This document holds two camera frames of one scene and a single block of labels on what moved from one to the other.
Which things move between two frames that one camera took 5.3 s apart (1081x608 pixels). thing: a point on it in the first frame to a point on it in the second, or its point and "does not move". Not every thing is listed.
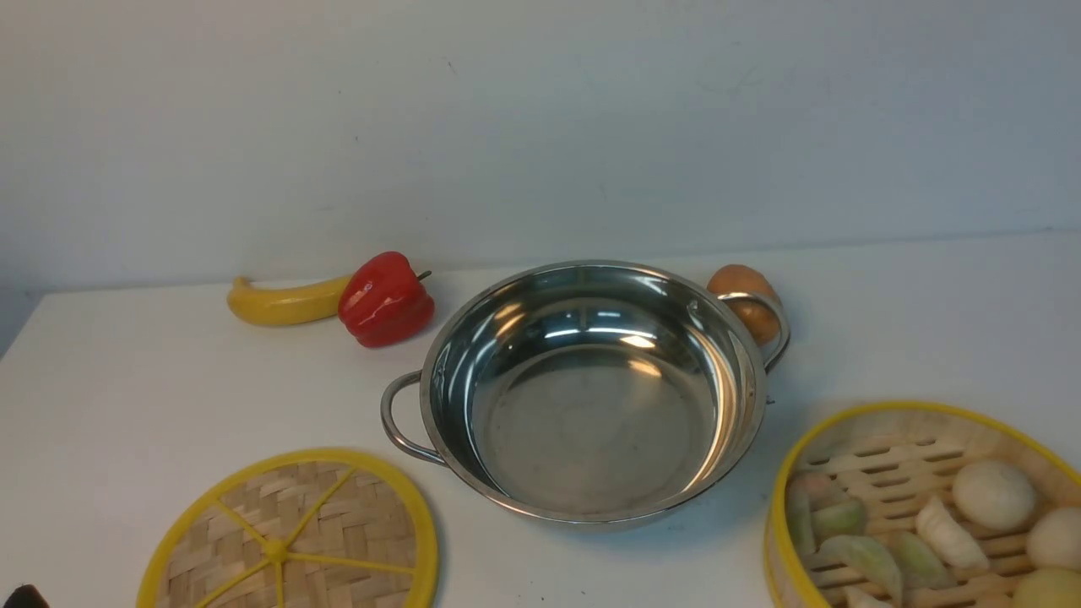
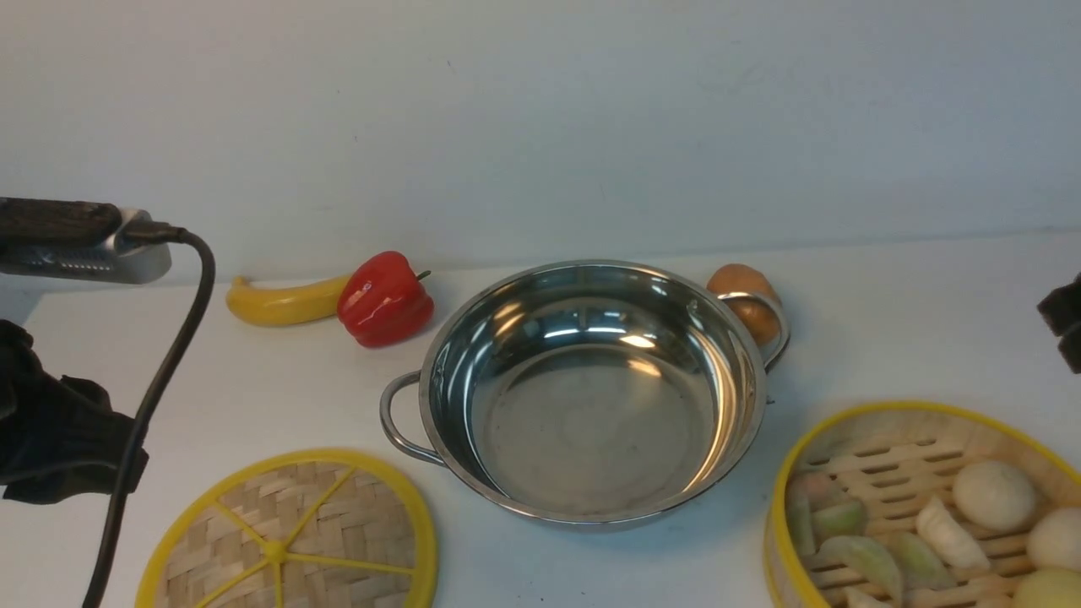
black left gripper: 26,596 to 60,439
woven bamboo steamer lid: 302,528 does not move
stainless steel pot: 590,394 does not move
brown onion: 755,317 does not move
